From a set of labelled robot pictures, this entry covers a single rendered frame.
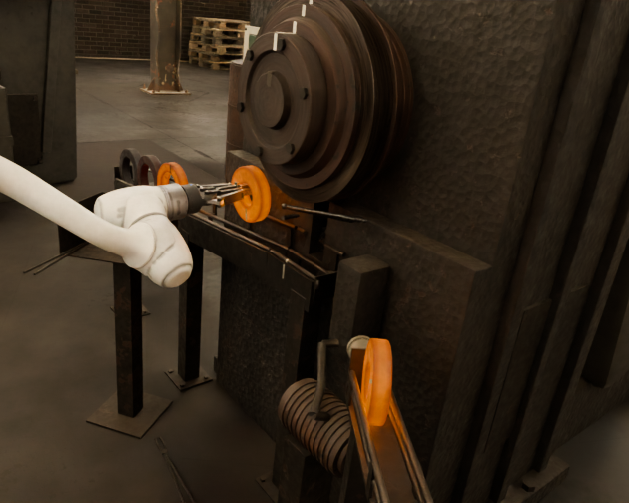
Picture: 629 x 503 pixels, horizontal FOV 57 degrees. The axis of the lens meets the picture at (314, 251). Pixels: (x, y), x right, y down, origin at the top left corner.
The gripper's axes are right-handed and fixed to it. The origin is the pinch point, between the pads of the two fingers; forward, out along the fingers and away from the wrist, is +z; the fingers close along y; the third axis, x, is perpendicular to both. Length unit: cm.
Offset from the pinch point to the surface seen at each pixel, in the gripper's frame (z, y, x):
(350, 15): 1, 34, 46
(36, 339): -42, -86, -82
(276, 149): -8.8, 23.6, 17.6
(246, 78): -8.1, 9.8, 30.7
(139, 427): -29, -18, -82
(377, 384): -21, 73, -9
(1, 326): -51, -102, -82
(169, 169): 1, -52, -9
